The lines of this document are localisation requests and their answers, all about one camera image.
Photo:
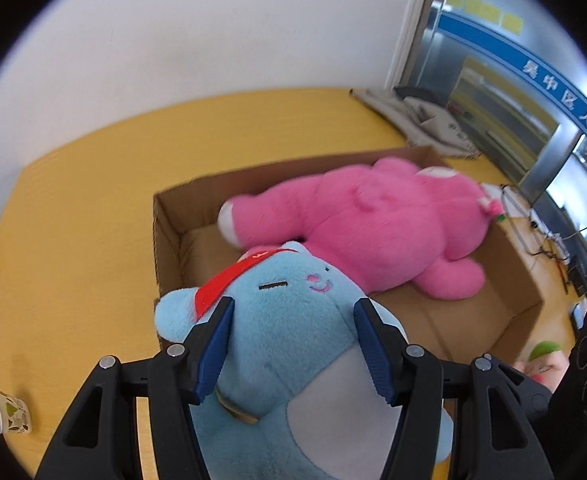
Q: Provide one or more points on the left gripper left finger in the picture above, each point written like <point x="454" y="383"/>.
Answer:
<point x="98" y="439"/>

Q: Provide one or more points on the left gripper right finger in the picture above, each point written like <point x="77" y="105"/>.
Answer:
<point x="496" y="408"/>

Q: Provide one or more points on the blue plush toy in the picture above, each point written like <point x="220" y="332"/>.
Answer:
<point x="294" y="398"/>

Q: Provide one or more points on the black device with circles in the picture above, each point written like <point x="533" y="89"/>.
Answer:
<point x="568" y="415"/>

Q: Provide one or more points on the pastel plush doll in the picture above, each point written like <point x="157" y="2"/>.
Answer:
<point x="546" y="364"/>

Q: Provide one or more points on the patterned paper cup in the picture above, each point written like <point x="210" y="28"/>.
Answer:
<point x="15" y="417"/>

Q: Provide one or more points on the cardboard box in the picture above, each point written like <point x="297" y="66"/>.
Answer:
<point x="189" y="250"/>

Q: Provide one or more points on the pink plush bear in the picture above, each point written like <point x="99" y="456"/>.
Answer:
<point x="382" y="225"/>

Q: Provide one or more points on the grey cloth bag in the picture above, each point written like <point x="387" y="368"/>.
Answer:
<point x="423" y="123"/>

